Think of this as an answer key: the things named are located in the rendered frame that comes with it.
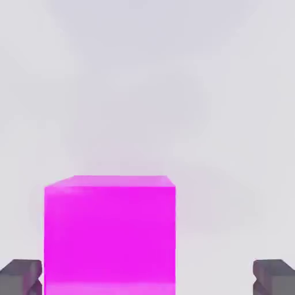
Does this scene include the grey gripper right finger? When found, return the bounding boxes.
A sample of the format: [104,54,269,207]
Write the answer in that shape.
[252,259,295,295]

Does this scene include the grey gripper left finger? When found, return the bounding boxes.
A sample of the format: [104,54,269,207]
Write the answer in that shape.
[0,259,43,295]

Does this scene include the small magenta cube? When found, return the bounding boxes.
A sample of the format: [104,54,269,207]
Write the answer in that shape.
[43,175,176,295]

